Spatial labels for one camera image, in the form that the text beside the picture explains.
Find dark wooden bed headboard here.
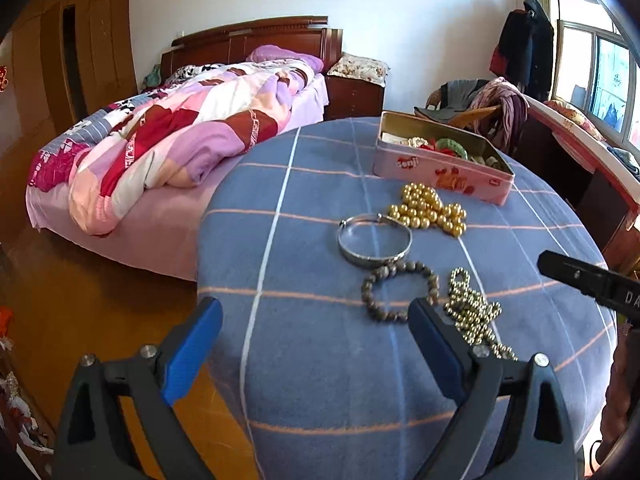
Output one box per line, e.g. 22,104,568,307
160,15,345,79

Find silver bangle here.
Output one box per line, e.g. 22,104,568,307
337,214,414,267

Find small metallic bead chain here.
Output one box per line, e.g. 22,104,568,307
444,267,519,362

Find wooden wardrobe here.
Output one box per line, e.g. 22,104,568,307
0,0,139,196

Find grey stone bead bracelet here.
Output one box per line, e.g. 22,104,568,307
361,259,440,325

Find purple pillow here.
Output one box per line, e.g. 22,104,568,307
246,44,325,72

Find dark wooden nightstand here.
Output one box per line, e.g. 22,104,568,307
325,74,386,121

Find pink floral cushion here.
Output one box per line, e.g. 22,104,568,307
542,100,609,141

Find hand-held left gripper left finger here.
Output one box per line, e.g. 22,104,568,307
52,296,224,480

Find green jade bangle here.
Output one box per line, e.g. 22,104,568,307
434,136,470,160

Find window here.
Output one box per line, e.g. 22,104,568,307
550,0,640,146

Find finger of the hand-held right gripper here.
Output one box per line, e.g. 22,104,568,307
537,250,640,323

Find bed with pink sheet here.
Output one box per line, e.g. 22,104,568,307
25,72,331,282

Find dark wooden desk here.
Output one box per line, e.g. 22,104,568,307
515,95,640,262

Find floral pillow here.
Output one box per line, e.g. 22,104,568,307
326,53,390,84

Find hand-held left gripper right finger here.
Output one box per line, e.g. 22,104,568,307
407,297,576,480

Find person's right forearm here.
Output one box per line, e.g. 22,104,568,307
600,330,640,461

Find pink patchwork quilt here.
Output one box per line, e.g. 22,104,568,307
30,59,317,237

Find hanging dark coats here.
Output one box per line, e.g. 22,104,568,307
489,0,556,104

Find pink metal tin box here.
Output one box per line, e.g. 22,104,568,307
372,111,516,206

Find grey clothes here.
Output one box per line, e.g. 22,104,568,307
414,79,493,121

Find purple and pink clothes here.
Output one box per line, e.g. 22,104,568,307
467,77,530,156

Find large gold bead necklace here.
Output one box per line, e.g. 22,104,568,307
387,183,468,239

